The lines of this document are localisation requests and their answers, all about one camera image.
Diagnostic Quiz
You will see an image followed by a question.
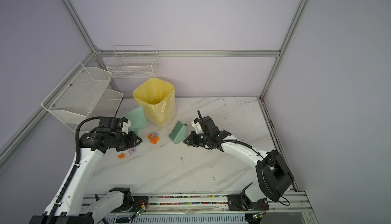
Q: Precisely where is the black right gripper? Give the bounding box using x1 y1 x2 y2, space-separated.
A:
183 131 210 146

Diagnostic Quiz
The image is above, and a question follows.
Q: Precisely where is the green hand brush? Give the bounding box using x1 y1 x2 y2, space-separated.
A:
169 121 186 144

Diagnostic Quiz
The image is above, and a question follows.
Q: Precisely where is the green plastic dustpan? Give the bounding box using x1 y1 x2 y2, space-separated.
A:
124 106 148 136

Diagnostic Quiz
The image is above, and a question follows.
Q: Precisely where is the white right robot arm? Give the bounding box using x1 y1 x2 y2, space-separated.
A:
183 111 294 211

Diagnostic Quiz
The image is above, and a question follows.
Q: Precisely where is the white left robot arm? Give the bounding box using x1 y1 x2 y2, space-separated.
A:
30 117 142 224

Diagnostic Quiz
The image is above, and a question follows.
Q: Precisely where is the yellow lined trash bin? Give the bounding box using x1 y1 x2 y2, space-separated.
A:
132 78 177 128

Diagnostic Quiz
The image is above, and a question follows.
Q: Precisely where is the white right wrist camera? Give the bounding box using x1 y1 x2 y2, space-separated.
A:
191 121 204 134

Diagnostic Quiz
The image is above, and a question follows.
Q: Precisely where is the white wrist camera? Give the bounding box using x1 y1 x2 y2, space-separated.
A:
191 121 204 134
121 117 131 134

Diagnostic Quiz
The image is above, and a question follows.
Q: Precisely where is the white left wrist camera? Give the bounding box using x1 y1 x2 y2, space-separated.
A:
121 117 131 134

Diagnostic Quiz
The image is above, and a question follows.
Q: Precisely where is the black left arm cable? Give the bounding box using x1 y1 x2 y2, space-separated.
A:
45 116 103 222

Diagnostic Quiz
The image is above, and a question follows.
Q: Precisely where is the white mesh wall shelf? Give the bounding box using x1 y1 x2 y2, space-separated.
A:
41 63 123 132

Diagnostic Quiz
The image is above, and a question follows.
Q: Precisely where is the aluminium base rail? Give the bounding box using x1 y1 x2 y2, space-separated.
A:
54 193 312 224

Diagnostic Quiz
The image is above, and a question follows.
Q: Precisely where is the white wire wall basket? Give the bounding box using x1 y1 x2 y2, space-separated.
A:
107 46 159 79

